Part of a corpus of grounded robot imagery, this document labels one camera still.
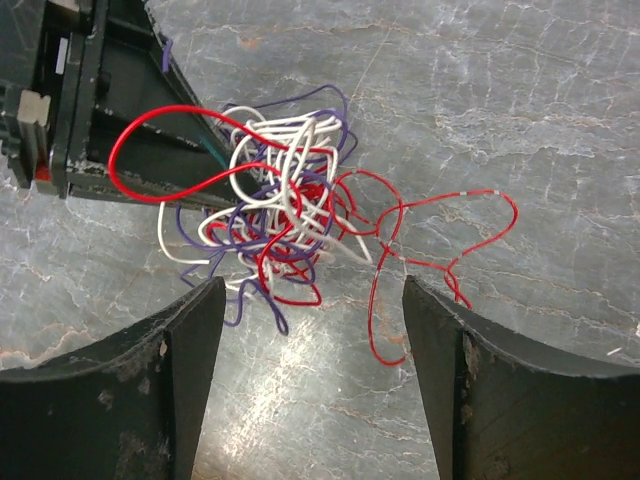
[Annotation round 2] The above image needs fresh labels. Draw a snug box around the white cable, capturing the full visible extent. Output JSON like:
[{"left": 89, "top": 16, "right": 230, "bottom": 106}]
[{"left": 157, "top": 105, "right": 374, "bottom": 294}]

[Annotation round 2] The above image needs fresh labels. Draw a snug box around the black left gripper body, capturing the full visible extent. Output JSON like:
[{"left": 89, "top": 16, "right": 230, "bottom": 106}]
[{"left": 1, "top": 1, "right": 108, "bottom": 198}]

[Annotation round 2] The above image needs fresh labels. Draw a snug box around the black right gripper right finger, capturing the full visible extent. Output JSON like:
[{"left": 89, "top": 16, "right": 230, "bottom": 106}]
[{"left": 402, "top": 276, "right": 639, "bottom": 479}]

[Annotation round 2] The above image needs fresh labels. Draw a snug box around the red cable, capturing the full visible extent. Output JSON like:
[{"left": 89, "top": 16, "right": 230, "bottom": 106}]
[{"left": 107, "top": 105, "right": 520, "bottom": 367}]

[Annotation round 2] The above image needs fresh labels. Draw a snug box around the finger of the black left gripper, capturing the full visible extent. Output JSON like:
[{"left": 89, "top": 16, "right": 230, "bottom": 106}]
[{"left": 67, "top": 1, "right": 232, "bottom": 202}]

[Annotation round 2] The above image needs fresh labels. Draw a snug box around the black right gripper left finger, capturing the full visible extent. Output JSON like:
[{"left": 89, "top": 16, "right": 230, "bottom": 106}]
[{"left": 1, "top": 277, "right": 226, "bottom": 479}]

